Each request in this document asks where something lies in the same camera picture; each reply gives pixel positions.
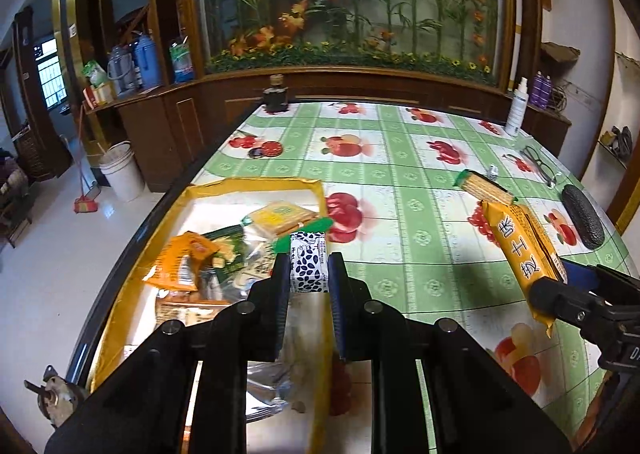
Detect green-ended long cracker packet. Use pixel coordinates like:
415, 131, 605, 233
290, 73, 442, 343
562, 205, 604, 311
454, 169, 517, 206

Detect small orange snack packet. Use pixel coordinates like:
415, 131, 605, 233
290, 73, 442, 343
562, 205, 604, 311
145, 231, 222, 293

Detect black eyeglasses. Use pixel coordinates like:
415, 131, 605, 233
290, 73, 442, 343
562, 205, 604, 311
502, 146, 559, 190

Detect black glasses case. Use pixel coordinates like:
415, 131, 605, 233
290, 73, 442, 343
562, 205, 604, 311
561, 184, 607, 251

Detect brown wood piece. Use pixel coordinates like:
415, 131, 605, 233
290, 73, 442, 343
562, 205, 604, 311
541, 41, 582, 68

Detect wooden cabinet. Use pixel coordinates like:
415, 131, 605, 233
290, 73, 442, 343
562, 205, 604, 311
85, 65, 573, 195

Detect dark glass jar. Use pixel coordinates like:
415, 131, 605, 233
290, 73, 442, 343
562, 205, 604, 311
263, 75, 291, 114

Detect white spray bottle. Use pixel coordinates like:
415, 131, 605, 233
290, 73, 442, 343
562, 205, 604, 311
504, 77, 530, 138

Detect yellow taped cardboard box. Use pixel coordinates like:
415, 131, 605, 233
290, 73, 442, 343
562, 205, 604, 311
90, 177, 332, 454

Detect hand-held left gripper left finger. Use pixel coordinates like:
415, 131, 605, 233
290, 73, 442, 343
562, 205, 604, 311
44, 252, 293, 454

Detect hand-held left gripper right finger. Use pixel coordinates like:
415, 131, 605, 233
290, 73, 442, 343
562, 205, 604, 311
327, 252, 573, 454

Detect blue thermos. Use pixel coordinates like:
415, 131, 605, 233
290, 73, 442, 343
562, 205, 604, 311
132, 31, 164, 90

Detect green bag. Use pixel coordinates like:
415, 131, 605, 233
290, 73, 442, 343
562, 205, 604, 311
82, 60, 109, 88

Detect yellow cracker packet green ends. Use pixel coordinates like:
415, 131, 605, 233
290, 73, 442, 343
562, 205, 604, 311
242, 201, 334, 253

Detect clear water bottle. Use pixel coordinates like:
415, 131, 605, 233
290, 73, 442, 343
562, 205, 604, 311
169, 36, 196, 84

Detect clear bag of nuts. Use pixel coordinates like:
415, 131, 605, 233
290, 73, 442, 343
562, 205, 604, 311
200, 244, 277, 302

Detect red yellow box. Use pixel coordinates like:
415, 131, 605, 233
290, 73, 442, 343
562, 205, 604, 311
83, 81, 119, 108

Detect orange biscuit packet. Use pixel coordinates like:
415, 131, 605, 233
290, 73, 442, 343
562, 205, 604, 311
479, 199, 569, 340

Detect red broom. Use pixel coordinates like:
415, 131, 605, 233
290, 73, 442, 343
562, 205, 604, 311
73, 103, 102, 215

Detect wicker basket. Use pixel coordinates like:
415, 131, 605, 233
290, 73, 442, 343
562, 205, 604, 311
14, 133, 47, 181

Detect dark clutter on shelf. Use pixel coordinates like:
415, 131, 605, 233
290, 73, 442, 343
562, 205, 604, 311
599, 126, 634, 156

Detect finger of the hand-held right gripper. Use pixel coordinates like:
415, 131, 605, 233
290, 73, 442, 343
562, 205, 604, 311
529, 279, 618, 341
559, 258, 640, 307

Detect grey thermos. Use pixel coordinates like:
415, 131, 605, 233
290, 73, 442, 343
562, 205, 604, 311
107, 45, 136, 95

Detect white plastic bucket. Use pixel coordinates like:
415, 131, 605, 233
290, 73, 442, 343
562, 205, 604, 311
98, 141, 147, 203

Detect silver foil packet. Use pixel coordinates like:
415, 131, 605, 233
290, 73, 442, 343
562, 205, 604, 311
245, 293, 332, 422

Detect rusty metal motor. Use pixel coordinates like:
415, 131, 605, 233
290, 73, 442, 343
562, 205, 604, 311
24, 365, 92, 431

